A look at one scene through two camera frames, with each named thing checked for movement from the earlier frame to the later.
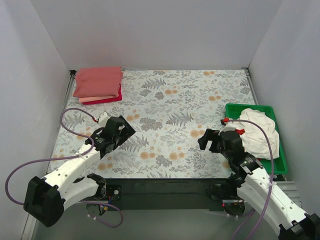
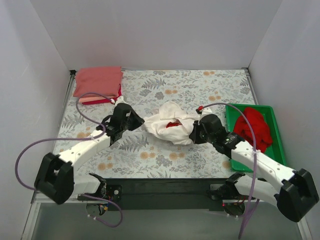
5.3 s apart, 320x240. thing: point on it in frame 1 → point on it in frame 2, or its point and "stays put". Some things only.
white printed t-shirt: (255, 141) → (171, 123)
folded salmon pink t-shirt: (99, 82) stays put
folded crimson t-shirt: (119, 97) stays put
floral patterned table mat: (169, 110) stays put
